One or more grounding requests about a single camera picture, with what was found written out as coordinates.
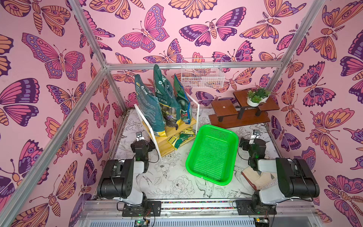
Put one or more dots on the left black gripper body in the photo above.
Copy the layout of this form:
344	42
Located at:
148	148

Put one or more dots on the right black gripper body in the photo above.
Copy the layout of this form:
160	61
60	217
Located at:
255	142

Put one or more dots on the yellow green bag shelf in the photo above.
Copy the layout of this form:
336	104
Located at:
181	138

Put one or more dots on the dark green fertilizer bag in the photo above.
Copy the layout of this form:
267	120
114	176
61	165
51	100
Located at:
150	107

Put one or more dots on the blue green fertilizer bag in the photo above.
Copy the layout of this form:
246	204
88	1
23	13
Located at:
183	100

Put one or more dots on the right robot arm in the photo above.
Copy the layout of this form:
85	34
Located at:
295	181

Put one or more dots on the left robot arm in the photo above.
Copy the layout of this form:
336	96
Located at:
119	182

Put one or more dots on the beige work glove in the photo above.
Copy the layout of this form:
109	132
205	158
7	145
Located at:
260	180

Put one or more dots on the brown wooden step stand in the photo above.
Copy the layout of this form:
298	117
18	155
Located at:
228	116

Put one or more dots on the green plastic basket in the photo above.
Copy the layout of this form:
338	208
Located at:
213	154

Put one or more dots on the white pot succulent plant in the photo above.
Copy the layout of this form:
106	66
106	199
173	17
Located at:
257	96

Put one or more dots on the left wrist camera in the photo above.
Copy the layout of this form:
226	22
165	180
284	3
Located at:
139	136

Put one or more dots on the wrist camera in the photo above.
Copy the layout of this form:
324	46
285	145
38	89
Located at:
255	135
139	136

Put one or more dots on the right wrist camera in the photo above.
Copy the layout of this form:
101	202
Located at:
255	135

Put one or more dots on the wooden white frame shelf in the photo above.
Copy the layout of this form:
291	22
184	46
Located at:
162	145

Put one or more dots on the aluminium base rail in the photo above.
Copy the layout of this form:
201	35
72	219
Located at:
201	213

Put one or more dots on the white wire basket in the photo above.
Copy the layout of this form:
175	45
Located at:
201	73

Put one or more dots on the aluminium cage frame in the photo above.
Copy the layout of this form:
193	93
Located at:
25	101

